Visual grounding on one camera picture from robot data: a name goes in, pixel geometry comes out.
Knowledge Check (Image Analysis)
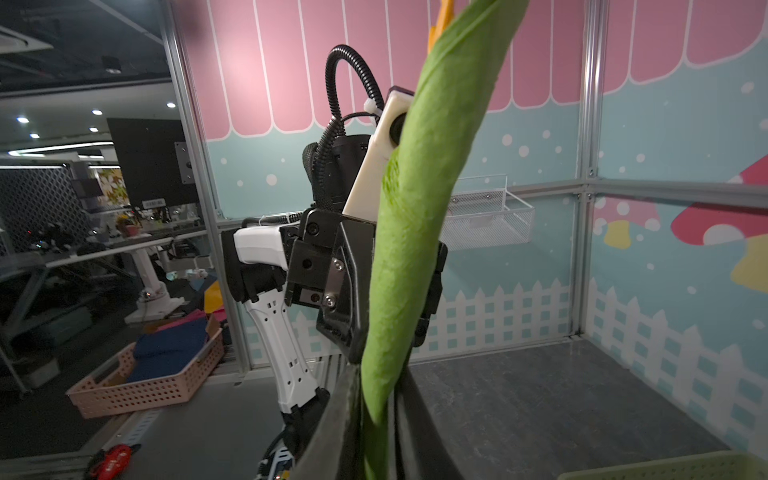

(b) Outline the white desk with stand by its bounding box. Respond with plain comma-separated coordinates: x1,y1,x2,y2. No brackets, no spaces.
1,227,206,395

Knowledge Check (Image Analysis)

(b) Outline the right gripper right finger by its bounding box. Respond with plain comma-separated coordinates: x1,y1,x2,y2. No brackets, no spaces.
392,367,463,480

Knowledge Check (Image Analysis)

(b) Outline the pink perforated storage basket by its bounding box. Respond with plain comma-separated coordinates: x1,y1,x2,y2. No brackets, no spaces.
66,317,224,419

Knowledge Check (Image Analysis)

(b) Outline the green perforated plastic basket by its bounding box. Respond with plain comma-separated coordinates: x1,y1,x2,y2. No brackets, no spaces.
557,451,767,480

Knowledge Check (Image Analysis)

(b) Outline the black computer monitor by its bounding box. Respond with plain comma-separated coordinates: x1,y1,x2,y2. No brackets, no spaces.
107,118,199,210

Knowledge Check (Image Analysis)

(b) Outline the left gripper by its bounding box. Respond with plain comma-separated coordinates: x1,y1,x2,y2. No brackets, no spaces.
285,208,376,364

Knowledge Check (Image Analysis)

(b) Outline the orange plastic spoon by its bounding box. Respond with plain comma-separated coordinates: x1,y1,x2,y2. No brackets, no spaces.
427,0,455,53

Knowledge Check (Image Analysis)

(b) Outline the green paper napkin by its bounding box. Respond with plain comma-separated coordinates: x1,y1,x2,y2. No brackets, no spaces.
361,1,528,479

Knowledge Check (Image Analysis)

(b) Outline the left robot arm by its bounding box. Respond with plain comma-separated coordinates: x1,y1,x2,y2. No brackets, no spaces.
222,44,413,479

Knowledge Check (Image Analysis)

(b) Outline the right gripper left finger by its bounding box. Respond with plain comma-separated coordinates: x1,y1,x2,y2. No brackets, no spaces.
291,364,363,480

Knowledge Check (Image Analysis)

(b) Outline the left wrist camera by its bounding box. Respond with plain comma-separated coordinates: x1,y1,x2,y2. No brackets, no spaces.
342,86,415,223

